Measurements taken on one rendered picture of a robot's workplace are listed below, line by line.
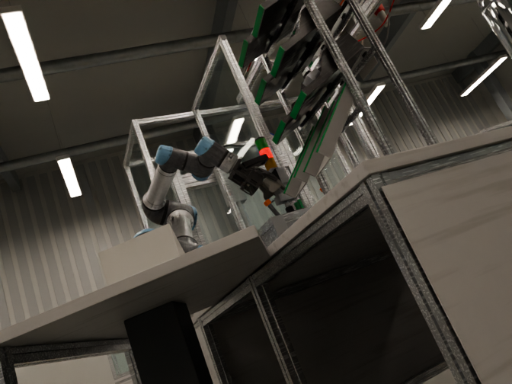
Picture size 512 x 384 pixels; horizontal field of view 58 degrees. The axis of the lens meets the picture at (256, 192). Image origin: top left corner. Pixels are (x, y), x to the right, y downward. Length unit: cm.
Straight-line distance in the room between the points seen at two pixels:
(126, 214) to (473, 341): 949
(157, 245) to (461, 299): 88
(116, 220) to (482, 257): 940
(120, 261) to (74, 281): 835
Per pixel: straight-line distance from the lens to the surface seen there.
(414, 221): 93
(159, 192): 189
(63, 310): 114
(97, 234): 1003
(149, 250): 145
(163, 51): 712
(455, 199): 102
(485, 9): 195
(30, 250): 1013
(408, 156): 99
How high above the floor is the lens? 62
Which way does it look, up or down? 17 degrees up
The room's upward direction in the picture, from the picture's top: 23 degrees counter-clockwise
